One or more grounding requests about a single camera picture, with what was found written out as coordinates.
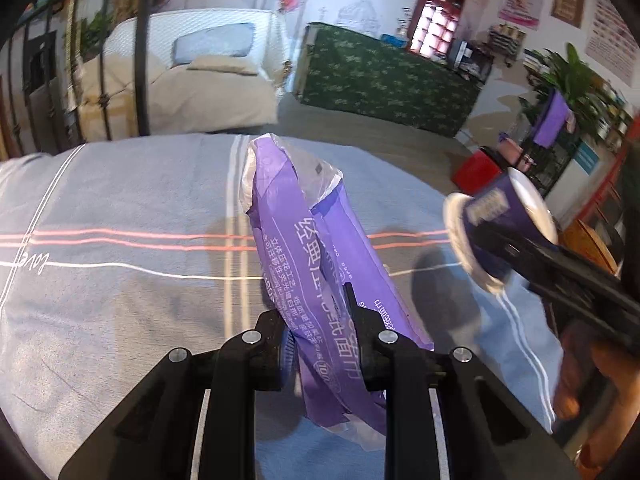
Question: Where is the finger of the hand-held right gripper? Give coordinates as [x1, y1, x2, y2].
[469, 231, 562, 287]

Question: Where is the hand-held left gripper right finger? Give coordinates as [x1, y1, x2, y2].
[344, 284, 583, 480]

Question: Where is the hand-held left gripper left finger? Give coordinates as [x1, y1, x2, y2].
[59, 310, 301, 480]

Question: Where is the purple paper cup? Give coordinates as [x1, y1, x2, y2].
[444, 169, 559, 292]

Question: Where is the purple tissue packet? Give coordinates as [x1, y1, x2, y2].
[240, 132, 436, 453]

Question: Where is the person's right hand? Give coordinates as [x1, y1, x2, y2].
[554, 319, 640, 467]

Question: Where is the red bag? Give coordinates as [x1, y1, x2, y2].
[451, 150, 506, 195]

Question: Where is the small pink basin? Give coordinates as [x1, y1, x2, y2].
[500, 135, 531, 171]

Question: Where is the purple towel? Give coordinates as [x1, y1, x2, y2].
[532, 91, 571, 146]

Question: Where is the green potted plant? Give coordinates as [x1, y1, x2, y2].
[520, 42, 612, 112]

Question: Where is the black framed picture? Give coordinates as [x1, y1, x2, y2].
[447, 40, 494, 84]

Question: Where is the green patterned counter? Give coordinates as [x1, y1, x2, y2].
[295, 21, 484, 139]

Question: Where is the red phone booth cabinet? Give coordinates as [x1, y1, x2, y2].
[407, 0, 474, 59]

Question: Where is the white bed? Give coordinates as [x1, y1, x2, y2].
[77, 7, 289, 142]

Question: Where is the beige pillow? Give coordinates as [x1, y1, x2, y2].
[187, 55, 261, 77]

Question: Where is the blue pillow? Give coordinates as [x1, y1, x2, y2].
[172, 22, 254, 66]

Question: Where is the blue wall sign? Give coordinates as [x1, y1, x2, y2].
[574, 140, 601, 176]

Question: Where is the pale pink wall poster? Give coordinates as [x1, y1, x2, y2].
[584, 0, 634, 81]

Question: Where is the black metal bed frame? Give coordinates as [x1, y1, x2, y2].
[0, 0, 167, 161]

